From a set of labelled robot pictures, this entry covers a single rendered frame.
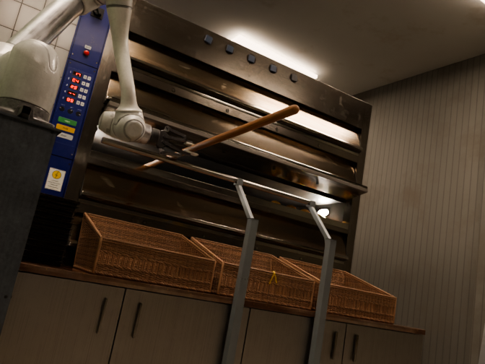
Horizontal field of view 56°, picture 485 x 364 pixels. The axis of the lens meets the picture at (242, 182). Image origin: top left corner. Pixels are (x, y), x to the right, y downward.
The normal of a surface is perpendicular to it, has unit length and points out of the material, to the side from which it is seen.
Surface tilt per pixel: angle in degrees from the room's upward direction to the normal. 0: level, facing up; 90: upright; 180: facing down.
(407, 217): 90
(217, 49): 90
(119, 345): 90
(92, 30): 90
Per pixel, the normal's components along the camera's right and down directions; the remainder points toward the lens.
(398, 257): -0.82, -0.26
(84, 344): 0.49, -0.10
